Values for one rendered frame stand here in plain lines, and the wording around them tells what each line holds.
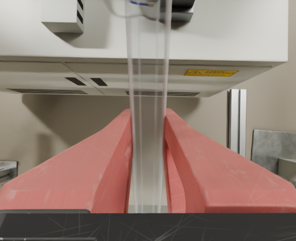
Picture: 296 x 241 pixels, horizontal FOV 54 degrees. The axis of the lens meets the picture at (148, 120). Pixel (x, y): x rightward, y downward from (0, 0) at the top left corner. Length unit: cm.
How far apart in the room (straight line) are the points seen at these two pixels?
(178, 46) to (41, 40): 21
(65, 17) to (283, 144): 92
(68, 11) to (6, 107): 78
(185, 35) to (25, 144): 82
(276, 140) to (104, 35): 83
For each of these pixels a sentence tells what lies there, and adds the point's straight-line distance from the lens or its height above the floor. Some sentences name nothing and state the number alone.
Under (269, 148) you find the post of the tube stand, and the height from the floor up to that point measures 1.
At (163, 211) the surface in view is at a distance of 22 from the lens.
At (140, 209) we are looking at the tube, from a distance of 16.
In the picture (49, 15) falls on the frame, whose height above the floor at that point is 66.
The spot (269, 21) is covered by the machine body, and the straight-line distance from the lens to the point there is 50.
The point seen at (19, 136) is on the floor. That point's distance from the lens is 115.
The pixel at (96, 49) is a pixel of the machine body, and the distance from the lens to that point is 46.
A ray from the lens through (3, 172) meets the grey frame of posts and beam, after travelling 112.
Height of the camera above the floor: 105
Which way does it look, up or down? 89 degrees down
